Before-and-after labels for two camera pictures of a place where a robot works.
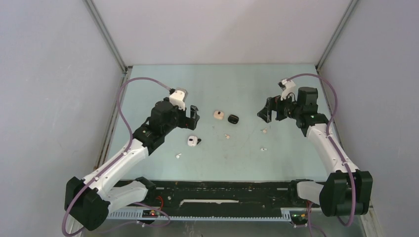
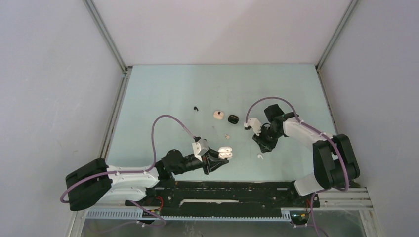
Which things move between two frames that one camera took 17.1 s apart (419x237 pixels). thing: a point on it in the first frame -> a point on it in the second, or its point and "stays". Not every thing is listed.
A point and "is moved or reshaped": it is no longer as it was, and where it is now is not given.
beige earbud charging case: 218,115 stays
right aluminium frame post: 352,5 stays
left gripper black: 189,123 -> 212,164
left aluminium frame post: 107,36 stays
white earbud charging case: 192,140 is moved or reshaped
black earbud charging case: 233,119 stays
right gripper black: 266,113 -> 265,146
